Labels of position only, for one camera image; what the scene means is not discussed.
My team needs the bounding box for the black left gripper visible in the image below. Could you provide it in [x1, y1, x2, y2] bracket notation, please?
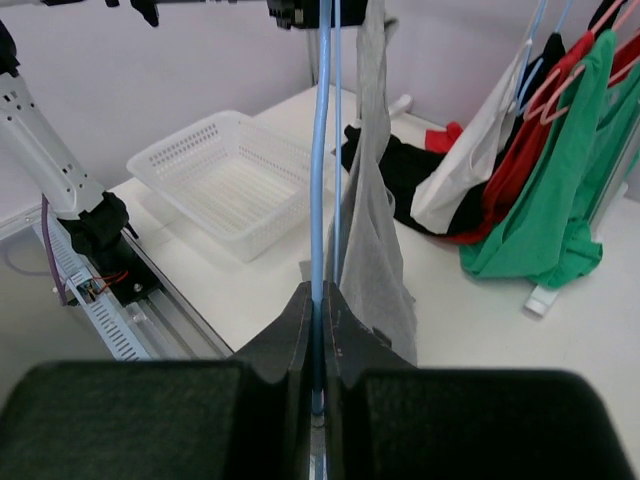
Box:
[39, 0, 371, 31]

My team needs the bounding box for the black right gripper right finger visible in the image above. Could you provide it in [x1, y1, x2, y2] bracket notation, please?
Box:
[323, 283, 634, 479]

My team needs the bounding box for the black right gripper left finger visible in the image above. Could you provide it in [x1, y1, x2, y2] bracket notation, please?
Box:
[1, 283, 312, 479]

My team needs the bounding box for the light blue wire hanger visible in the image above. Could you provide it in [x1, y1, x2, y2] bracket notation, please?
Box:
[309, 0, 346, 480]

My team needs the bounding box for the grey tank top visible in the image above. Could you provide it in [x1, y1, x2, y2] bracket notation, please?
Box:
[311, 1, 417, 365]

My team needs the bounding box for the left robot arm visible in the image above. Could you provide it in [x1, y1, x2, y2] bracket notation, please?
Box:
[1, 1, 368, 278]

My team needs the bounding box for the white tank top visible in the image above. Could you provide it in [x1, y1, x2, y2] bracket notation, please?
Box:
[410, 40, 532, 234]

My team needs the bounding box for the black tank top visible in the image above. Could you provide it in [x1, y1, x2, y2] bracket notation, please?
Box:
[445, 33, 566, 244]

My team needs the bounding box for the green tank top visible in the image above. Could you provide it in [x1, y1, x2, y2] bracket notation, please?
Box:
[460, 30, 639, 289]

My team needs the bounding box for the red tank top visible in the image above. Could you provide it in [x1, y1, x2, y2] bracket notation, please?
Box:
[439, 29, 640, 246]

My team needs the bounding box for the blue hanger under black top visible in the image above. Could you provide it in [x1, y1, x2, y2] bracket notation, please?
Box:
[517, 0, 576, 111]

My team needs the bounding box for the white plastic perforated basket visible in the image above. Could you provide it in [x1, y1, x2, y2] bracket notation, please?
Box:
[127, 111, 312, 262]

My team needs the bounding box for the black garment on table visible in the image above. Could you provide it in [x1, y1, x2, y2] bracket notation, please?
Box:
[339, 124, 481, 236]

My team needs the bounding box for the red garment on table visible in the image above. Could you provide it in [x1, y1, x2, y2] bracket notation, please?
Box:
[424, 122, 463, 154]

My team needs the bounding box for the white clothes rack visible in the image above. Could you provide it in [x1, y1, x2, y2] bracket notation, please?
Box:
[305, 49, 640, 316]

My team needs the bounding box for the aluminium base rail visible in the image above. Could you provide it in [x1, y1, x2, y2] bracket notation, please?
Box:
[1, 208, 233, 360]

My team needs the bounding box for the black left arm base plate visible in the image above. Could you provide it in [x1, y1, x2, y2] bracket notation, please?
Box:
[89, 236, 161, 306]

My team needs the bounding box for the white slotted cable duct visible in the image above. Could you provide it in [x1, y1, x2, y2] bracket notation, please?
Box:
[34, 216, 151, 361]

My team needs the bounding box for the pink wire hanger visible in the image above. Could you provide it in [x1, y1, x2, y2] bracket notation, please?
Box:
[524, 0, 624, 125]

